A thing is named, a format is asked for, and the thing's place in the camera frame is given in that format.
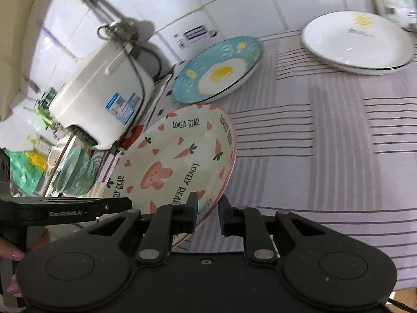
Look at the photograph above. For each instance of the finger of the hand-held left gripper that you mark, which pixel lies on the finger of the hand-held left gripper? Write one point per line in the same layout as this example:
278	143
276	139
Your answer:
65	211

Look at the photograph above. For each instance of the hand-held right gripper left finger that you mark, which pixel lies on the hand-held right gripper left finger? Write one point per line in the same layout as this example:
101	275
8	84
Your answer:
193	208

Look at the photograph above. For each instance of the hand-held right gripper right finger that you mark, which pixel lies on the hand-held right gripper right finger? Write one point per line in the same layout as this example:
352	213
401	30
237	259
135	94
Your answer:
223	215

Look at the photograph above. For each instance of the white plastic seasoning bag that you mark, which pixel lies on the white plastic seasoning bag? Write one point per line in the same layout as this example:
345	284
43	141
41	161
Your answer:
392	0

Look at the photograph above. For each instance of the blue fried egg plate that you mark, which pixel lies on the blue fried egg plate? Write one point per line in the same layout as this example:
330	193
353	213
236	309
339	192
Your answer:
221	68

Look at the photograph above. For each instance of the blue wall sticker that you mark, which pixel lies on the blue wall sticker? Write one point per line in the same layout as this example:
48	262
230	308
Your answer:
195	35

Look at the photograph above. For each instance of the metal water valve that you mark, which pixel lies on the metal water valve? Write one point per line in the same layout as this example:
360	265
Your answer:
121	28

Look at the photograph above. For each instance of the person's left hand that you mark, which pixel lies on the person's left hand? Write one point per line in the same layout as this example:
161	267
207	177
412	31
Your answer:
11	253

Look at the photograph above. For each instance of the striped white tablecloth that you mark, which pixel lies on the striped white tablecloth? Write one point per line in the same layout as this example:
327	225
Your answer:
309	143

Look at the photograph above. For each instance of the white plate with sun print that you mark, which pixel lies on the white plate with sun print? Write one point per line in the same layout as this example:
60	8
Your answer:
355	42

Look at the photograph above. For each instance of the green glass bowl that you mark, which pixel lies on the green glass bowl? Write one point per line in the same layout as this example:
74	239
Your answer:
73	172

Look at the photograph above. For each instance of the white rice cooker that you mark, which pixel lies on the white rice cooker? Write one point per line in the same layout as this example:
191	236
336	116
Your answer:
104	84

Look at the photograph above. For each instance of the green plastic bag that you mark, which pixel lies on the green plastic bag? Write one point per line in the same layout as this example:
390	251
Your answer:
24	172

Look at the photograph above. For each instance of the pink carrot print plate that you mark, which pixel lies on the pink carrot print plate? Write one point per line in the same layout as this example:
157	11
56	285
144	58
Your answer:
169	156

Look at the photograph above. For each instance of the green plastic item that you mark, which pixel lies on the green plastic item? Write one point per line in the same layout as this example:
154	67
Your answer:
45	104

